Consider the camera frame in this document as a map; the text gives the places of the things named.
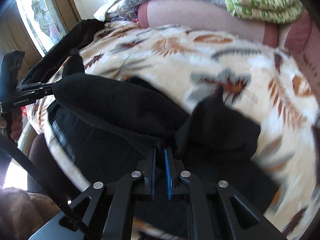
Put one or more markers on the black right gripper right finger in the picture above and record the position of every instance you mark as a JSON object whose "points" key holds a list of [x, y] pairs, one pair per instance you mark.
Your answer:
{"points": [[215, 210]]}

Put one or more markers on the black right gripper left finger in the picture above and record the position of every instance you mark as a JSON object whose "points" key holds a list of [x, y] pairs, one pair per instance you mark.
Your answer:
{"points": [[108, 209]]}

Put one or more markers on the black pants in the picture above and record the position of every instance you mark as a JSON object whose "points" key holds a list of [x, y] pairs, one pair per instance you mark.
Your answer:
{"points": [[106, 127]]}

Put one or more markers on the black garment at bed edge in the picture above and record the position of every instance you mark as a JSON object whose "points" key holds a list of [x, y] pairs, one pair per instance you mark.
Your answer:
{"points": [[80, 36]]}

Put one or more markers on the stained glass window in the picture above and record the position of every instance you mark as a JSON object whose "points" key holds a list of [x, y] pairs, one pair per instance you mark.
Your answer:
{"points": [[42, 23]]}

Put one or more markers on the white pillow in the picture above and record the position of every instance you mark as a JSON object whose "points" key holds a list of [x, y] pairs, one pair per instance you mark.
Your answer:
{"points": [[109, 10]]}

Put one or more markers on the leaf pattern plush blanket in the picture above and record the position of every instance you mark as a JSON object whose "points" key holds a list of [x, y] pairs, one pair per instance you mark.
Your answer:
{"points": [[263, 83]]}

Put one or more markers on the pink maroon bed sheet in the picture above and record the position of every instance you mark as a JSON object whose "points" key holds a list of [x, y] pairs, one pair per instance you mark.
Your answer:
{"points": [[300, 38]]}

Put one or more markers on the green white folded blanket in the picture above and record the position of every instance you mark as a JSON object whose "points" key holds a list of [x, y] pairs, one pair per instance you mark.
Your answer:
{"points": [[273, 11]]}

